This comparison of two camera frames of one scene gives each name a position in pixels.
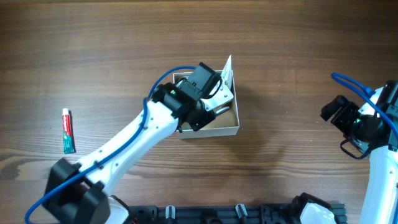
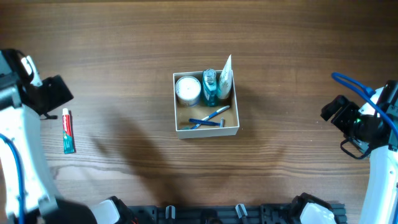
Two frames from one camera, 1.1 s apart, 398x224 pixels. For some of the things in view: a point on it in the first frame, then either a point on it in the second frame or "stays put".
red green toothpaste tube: (68, 137) stays put
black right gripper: (333, 107) stays put
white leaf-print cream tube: (227, 73) stays put
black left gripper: (204, 118) -> (55, 93)
